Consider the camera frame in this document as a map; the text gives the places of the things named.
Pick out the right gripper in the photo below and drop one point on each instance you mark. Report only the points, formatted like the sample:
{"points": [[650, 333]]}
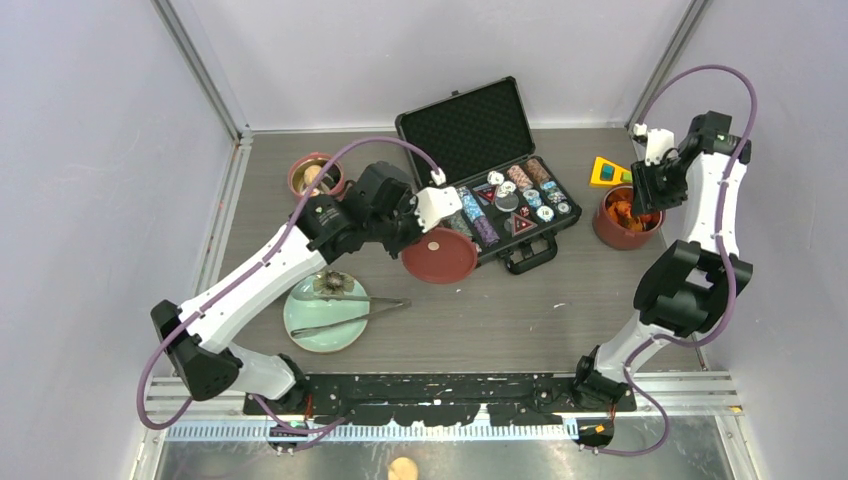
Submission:
{"points": [[645, 198]]}

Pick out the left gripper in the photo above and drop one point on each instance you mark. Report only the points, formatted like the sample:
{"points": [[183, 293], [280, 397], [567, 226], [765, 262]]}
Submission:
{"points": [[409, 202]]}

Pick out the orange food piece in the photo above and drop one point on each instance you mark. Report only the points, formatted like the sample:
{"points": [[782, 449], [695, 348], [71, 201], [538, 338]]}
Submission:
{"points": [[618, 206]]}

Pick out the red steel-lined lunch box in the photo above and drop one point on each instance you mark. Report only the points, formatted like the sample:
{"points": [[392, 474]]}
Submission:
{"points": [[616, 225]]}

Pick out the red lunch box with food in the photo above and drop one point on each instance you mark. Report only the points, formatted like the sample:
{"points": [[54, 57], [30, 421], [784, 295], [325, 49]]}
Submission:
{"points": [[305, 171]]}

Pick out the metal tongs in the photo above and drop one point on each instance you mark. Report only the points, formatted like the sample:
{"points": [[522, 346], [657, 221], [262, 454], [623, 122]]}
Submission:
{"points": [[309, 315]]}

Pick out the light green ceramic plate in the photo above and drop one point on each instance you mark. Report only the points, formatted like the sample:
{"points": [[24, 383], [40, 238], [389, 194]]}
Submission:
{"points": [[331, 341]]}

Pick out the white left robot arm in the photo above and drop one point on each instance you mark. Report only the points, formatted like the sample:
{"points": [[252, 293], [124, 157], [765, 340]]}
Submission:
{"points": [[379, 207]]}

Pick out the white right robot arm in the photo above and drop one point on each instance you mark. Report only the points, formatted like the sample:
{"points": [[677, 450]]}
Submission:
{"points": [[692, 287]]}

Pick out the yellow triangular toy block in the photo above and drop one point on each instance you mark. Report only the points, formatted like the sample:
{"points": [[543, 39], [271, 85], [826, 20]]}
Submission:
{"points": [[606, 173]]}

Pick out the black poker chip case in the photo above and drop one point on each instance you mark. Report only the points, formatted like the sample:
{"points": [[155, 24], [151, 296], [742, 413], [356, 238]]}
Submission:
{"points": [[513, 205]]}

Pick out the round beige object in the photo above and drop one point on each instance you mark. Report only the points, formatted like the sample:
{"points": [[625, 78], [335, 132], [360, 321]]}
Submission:
{"points": [[403, 468]]}

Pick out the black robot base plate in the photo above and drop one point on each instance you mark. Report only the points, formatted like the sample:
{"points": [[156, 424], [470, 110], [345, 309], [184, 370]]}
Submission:
{"points": [[516, 399]]}

